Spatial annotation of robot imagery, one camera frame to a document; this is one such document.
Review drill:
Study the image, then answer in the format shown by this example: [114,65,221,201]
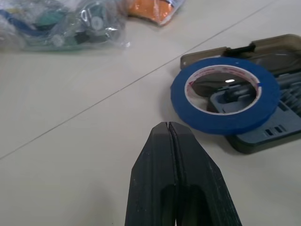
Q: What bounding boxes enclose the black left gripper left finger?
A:
[124,121,178,226]

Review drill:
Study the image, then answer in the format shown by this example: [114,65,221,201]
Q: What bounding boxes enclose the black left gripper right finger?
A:
[168,121,243,226]

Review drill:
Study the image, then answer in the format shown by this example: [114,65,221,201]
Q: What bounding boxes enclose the dark tool case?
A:
[180,34,301,154]

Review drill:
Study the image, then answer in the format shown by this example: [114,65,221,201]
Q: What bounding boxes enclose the blue tape roll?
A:
[170,57,281,136]

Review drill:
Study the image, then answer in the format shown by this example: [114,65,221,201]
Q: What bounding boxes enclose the orange plastic packet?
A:
[126,0,186,27]

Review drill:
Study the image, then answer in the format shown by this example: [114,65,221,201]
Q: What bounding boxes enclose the clear plastic bag of parts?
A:
[0,0,131,52]

